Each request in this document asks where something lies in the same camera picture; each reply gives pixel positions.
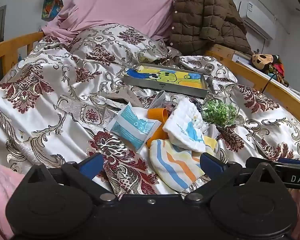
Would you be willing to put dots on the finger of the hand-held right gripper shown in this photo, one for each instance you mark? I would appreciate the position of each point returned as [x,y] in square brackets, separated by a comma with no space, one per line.
[290,161]

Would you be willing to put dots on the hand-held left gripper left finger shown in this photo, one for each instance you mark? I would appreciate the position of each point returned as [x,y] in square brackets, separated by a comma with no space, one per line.
[91,166]

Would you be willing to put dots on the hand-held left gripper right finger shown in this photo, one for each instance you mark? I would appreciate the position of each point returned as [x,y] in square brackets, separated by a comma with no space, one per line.
[211,165]

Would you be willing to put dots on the striped pastel cloth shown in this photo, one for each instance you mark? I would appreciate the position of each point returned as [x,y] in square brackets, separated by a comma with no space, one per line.
[175,162]

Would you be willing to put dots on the white quilted cloth blue print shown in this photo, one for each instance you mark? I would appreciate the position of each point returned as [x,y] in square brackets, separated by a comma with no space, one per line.
[182,120]

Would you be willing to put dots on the blue white tissue pack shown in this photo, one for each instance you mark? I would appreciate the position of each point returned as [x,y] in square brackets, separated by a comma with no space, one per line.
[130,127]

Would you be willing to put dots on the orange plastic cup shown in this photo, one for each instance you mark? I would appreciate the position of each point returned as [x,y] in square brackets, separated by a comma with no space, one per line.
[157,115]

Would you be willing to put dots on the grey metal tray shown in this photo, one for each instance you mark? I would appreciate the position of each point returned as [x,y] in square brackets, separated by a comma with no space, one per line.
[165,90]

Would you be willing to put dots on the yellow white cloth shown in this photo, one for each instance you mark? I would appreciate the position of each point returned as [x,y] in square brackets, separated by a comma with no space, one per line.
[211,142]

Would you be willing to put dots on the glass jar of green stars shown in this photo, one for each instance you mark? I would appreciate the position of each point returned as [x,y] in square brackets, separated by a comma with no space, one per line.
[220,112]

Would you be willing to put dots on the floral satin blanket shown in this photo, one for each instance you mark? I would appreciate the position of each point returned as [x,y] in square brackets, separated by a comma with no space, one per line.
[52,110]

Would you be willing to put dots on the clear plastic bag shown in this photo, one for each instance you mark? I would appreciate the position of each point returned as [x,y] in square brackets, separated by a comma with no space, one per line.
[160,100]

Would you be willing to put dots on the pink fluffy blanket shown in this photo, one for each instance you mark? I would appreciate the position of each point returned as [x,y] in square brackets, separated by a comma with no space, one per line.
[2,192]

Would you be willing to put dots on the brown plush toy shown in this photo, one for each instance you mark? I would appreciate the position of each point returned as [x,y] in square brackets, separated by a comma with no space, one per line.
[261,60]

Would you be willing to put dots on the light plywood box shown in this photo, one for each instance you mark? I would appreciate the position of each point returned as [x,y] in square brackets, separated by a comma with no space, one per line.
[221,51]

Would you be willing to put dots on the floral satin pillow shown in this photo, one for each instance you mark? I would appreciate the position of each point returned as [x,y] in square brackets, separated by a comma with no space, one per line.
[120,45]

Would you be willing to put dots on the white air conditioner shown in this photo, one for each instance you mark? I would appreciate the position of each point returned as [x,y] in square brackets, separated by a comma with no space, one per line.
[257,20]

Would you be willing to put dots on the brown puffer jacket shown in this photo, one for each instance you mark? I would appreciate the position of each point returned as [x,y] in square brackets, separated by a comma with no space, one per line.
[205,17]

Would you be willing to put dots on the pink sheet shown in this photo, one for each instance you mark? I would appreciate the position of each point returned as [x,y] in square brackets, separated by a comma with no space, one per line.
[115,2]

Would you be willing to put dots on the wooden bed frame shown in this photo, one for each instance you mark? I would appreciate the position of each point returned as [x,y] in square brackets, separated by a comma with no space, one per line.
[241,56]
[285,92]

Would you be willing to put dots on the colourful wall poster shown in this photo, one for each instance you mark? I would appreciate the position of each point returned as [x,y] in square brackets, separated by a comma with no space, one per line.
[51,5]

